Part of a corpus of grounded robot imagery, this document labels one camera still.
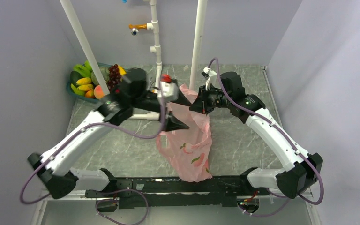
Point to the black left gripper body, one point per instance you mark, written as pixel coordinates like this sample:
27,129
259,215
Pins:
146,101

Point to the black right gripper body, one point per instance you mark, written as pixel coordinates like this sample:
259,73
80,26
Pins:
211,99

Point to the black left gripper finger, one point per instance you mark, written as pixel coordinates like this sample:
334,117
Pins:
182,100
172,123

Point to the pink peach-print plastic bag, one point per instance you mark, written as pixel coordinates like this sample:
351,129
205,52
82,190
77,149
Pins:
187,150

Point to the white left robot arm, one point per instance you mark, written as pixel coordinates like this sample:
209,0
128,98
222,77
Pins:
55,167

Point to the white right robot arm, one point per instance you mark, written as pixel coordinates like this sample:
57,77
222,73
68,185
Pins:
300,169

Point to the peach fake fruit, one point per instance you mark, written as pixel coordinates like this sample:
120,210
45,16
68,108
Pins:
96,93

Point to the yellow corn cob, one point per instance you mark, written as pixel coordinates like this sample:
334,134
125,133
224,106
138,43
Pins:
121,71

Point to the dark red grape bunch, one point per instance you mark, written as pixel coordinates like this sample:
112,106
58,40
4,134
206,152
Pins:
114,77

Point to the yellow banana bunch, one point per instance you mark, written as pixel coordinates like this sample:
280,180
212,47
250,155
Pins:
84,85

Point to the green banana bunch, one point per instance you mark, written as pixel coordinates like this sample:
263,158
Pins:
84,70

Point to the orange faucet valve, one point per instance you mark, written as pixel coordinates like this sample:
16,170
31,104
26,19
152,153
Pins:
134,29

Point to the dark green avocado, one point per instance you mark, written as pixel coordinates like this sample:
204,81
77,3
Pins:
74,77

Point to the teal fruit basket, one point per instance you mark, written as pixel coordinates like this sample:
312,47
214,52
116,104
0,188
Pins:
104,70

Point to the white left slanted pole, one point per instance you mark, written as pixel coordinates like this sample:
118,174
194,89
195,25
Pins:
79,32

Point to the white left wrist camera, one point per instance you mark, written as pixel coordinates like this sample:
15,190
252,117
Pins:
169,90

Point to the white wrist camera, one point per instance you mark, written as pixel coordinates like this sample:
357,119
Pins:
210,76
169,90

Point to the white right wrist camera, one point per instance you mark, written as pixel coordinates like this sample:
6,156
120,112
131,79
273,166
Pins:
210,76

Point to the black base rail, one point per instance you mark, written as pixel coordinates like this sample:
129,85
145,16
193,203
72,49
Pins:
134,192

